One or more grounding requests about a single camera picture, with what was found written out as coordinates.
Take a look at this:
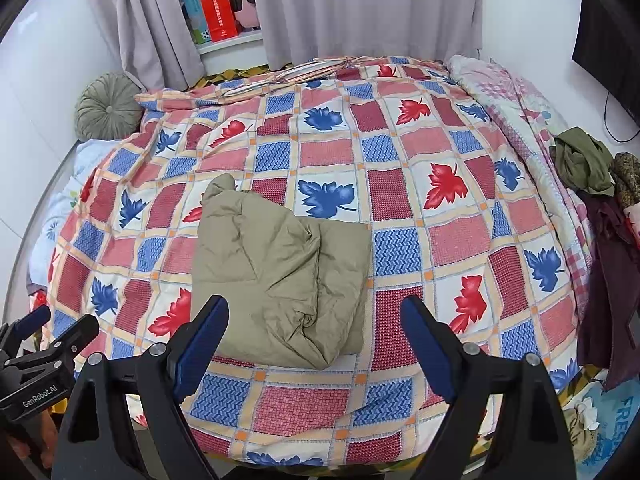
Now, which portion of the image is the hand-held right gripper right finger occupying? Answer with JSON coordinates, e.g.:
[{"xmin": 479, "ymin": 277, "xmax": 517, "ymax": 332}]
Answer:
[{"xmin": 400, "ymin": 294, "xmax": 576, "ymax": 480}]

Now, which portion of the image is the black cable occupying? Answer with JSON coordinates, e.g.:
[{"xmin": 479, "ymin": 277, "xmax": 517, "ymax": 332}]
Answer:
[{"xmin": 602, "ymin": 90, "xmax": 640, "ymax": 143}]

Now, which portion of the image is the round green cushion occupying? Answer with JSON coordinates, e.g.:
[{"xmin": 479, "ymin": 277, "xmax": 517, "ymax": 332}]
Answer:
[{"xmin": 75, "ymin": 72, "xmax": 146, "ymax": 141}]

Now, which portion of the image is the pink floral quilt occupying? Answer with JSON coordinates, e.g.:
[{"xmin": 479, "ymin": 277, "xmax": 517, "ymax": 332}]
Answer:
[{"xmin": 445, "ymin": 54, "xmax": 596, "ymax": 321}]

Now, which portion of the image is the blue plastic bag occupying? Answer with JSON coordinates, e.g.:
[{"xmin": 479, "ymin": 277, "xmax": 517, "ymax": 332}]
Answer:
[{"xmin": 560, "ymin": 375, "xmax": 636, "ymax": 480}]

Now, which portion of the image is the maroon garment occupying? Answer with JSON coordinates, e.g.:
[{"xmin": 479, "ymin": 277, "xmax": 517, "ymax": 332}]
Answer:
[{"xmin": 575, "ymin": 190, "xmax": 640, "ymax": 391}]

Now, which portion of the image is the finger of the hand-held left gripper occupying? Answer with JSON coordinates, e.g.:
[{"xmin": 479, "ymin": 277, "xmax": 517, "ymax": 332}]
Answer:
[
  {"xmin": 0, "ymin": 304, "xmax": 52, "ymax": 348},
  {"xmin": 27, "ymin": 314, "xmax": 101, "ymax": 368}
]

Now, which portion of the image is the olive green garment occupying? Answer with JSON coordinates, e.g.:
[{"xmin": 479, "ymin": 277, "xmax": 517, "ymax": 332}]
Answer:
[{"xmin": 550, "ymin": 127, "xmax": 616, "ymax": 196}]

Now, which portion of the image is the pink case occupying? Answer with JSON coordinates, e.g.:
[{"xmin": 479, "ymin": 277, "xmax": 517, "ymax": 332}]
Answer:
[{"xmin": 222, "ymin": 0, "xmax": 262, "ymax": 31}]

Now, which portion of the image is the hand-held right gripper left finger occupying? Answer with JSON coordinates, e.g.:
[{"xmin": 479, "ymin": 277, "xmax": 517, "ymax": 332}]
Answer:
[{"xmin": 50, "ymin": 294, "xmax": 231, "ymax": 480}]

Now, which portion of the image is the red box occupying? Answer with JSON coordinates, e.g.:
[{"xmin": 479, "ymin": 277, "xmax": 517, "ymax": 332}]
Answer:
[{"xmin": 198, "ymin": 0, "xmax": 241, "ymax": 43}]

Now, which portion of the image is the black television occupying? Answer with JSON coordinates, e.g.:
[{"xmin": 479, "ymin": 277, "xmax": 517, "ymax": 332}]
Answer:
[{"xmin": 571, "ymin": 0, "xmax": 640, "ymax": 126}]

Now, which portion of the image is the grey curtain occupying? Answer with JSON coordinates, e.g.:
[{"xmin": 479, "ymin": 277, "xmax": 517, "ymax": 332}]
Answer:
[
  {"xmin": 82, "ymin": 0, "xmax": 206, "ymax": 91},
  {"xmin": 247, "ymin": 0, "xmax": 483, "ymax": 71}
]

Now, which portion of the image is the leaf print patchwork quilt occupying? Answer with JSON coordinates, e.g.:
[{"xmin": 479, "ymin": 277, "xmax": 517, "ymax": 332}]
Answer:
[{"xmin": 30, "ymin": 55, "xmax": 596, "ymax": 471}]

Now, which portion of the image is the crumpled white tissue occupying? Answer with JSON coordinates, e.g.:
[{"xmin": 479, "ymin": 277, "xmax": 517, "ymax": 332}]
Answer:
[{"xmin": 565, "ymin": 397, "xmax": 601, "ymax": 431}]

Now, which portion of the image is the brown patterned garment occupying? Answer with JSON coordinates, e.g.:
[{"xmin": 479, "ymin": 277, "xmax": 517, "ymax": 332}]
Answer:
[{"xmin": 612, "ymin": 152, "xmax": 640, "ymax": 211}]

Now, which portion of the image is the khaki puffer jacket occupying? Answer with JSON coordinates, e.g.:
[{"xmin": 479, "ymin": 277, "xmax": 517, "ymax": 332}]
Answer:
[{"xmin": 191, "ymin": 172, "xmax": 373, "ymax": 371}]

